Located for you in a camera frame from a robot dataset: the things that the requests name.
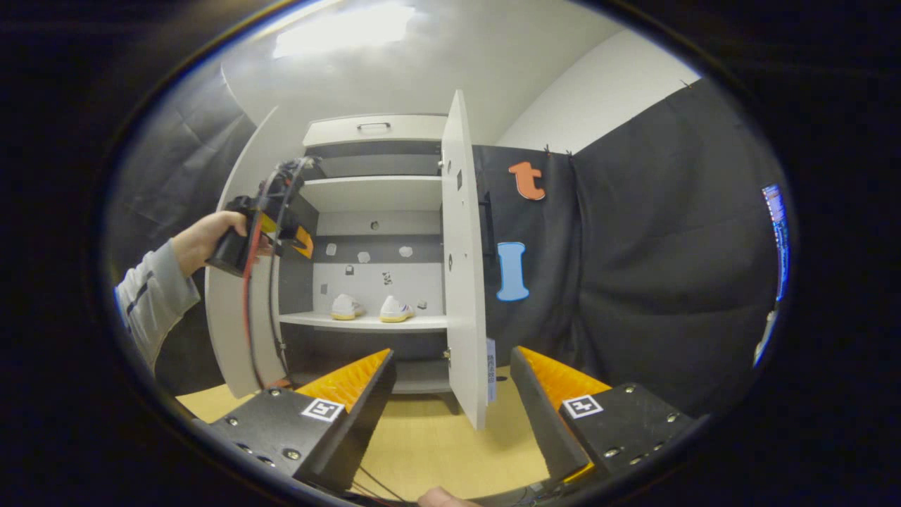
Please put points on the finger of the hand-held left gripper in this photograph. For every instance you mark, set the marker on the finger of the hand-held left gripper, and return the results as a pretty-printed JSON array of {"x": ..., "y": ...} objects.
[{"x": 304, "y": 218}]

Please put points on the white book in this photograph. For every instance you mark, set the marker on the white book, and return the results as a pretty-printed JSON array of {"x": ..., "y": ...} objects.
[{"x": 491, "y": 370}]

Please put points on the white shoe cabinet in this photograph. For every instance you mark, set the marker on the white shoe cabinet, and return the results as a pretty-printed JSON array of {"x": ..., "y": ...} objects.
[{"x": 373, "y": 193}]

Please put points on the white striped canvas shoe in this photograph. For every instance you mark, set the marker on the white striped canvas shoe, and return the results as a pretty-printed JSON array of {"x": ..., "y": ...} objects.
[
  {"x": 345, "y": 307},
  {"x": 395, "y": 308}
]

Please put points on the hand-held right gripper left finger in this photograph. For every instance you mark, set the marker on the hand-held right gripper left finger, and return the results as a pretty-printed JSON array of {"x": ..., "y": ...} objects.
[{"x": 366, "y": 422}]

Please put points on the white cabinet door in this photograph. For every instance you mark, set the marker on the white cabinet door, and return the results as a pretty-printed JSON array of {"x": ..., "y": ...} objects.
[
  {"x": 464, "y": 317},
  {"x": 232, "y": 338}
]

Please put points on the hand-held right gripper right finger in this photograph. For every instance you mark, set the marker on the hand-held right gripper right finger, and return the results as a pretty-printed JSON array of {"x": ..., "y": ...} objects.
[{"x": 549, "y": 422}]

